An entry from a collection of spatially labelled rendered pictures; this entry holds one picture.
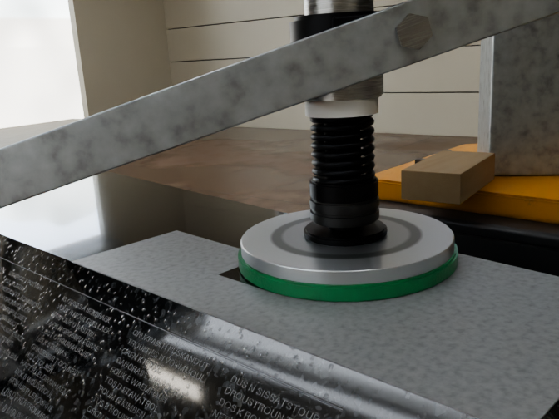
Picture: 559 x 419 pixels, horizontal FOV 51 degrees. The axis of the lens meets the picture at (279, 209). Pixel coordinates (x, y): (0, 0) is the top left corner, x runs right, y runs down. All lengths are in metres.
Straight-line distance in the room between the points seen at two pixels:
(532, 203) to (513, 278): 0.47
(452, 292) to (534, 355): 0.11
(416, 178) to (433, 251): 0.45
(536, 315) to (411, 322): 0.10
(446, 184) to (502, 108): 0.25
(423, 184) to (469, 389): 0.62
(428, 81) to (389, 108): 0.59
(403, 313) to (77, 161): 0.31
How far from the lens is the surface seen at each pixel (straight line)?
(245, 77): 0.51
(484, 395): 0.39
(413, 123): 7.30
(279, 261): 0.53
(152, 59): 9.67
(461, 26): 0.53
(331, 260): 0.53
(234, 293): 0.54
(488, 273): 0.58
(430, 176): 0.98
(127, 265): 0.65
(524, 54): 1.17
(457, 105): 7.05
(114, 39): 9.26
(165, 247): 0.69
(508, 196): 1.05
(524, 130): 1.18
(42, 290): 0.70
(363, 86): 0.54
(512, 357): 0.44
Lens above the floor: 1.03
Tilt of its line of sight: 15 degrees down
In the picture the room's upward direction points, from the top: 3 degrees counter-clockwise
